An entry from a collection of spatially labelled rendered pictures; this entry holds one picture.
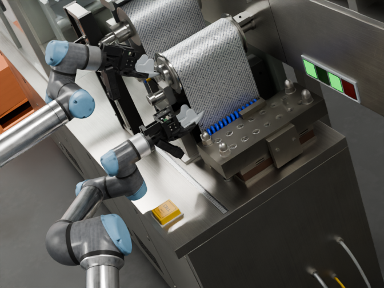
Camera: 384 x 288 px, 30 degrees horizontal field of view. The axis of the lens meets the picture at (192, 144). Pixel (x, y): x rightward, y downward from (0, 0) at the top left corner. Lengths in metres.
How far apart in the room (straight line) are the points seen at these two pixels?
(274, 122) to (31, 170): 2.55
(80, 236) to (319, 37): 0.85
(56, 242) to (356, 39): 0.94
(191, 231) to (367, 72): 0.72
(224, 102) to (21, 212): 2.18
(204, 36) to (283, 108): 0.34
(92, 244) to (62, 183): 2.45
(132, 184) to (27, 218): 2.01
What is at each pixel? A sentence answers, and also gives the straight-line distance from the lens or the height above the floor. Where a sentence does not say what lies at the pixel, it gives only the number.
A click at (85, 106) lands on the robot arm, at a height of 1.39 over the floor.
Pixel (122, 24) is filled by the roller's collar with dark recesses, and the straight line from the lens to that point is 2.42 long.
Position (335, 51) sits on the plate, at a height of 1.30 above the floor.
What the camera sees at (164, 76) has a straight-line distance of 2.24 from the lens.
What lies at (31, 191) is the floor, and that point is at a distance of 4.39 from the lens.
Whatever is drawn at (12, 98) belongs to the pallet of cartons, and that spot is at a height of 0.19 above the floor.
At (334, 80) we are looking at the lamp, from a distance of 2.08.
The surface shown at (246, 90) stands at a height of 1.08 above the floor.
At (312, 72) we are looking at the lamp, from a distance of 2.17.
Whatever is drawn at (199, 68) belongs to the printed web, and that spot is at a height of 1.24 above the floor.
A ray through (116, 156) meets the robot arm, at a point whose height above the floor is 1.14.
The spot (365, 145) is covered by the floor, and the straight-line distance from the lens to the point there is 3.71.
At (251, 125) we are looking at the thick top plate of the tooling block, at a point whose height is 1.03.
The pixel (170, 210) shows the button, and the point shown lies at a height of 0.92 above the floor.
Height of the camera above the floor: 2.34
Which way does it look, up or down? 35 degrees down
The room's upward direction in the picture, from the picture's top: 23 degrees counter-clockwise
